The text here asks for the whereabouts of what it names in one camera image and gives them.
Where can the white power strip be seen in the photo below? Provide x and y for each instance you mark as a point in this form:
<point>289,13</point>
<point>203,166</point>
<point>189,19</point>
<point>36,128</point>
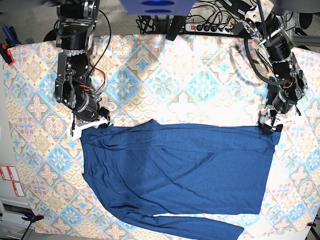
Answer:
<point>208,28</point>

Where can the blue long-sleeve T-shirt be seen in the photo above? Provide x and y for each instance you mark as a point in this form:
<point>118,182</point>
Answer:
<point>164,177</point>

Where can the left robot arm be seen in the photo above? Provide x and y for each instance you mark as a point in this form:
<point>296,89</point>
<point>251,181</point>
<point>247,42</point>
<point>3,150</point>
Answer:
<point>286,86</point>

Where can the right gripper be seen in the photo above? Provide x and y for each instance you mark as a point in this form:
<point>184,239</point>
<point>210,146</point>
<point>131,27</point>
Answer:
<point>88,114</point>

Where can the blue clamp upper left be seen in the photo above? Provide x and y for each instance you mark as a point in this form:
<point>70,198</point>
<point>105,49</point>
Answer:
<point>11,36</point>

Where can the red-black clamp upper left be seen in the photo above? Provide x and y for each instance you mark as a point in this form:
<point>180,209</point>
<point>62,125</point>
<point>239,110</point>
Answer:
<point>6,54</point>

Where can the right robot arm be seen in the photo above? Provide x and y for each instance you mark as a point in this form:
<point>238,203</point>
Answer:
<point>74,31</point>

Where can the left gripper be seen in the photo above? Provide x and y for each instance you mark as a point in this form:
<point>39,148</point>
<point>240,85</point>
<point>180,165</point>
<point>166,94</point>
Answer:
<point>279,110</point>

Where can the black clamp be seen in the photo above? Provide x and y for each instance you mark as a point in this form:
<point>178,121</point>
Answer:
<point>311,224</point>
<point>32,218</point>

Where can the black clamp lower right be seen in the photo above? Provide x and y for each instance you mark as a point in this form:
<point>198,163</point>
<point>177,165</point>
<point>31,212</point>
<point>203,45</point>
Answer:
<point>311,224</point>

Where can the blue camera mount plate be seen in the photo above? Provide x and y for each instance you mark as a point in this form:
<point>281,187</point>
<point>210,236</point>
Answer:
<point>158,7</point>

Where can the black clamp lower left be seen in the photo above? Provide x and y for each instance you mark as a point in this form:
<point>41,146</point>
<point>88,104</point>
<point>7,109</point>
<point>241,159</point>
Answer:
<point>32,218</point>

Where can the red-white label stickers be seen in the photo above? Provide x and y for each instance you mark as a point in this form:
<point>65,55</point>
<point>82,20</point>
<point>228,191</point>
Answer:
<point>10,184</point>

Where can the round black base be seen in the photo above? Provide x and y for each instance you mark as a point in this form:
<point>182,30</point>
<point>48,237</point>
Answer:
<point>50,36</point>

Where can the patterned tile tablecloth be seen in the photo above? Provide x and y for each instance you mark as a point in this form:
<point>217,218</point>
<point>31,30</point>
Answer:
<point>194,79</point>

